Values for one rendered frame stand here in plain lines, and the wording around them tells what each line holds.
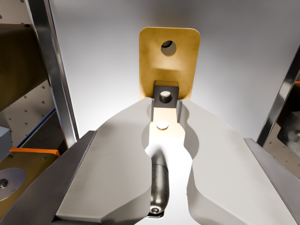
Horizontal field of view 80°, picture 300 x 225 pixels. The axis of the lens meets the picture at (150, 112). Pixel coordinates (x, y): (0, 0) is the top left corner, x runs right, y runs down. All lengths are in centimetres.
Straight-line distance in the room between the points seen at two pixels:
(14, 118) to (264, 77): 66
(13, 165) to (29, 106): 34
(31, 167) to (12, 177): 2
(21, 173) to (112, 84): 19
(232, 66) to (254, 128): 7
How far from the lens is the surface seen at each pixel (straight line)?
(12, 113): 70
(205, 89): 17
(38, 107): 63
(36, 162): 32
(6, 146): 77
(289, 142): 25
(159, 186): 21
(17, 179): 30
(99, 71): 17
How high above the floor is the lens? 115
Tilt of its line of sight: 58 degrees down
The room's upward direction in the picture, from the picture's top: 175 degrees counter-clockwise
